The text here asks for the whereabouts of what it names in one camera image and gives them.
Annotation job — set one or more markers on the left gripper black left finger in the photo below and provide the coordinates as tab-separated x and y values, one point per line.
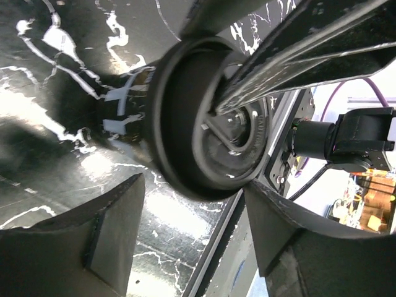
86	251

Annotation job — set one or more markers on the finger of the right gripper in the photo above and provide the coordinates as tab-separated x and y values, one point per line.
320	42

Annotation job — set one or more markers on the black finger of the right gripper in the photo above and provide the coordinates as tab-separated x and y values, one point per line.
207	18

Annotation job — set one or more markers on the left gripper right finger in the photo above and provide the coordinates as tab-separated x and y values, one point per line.
300	253

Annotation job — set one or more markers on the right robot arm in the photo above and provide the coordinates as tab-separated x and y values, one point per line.
355	142

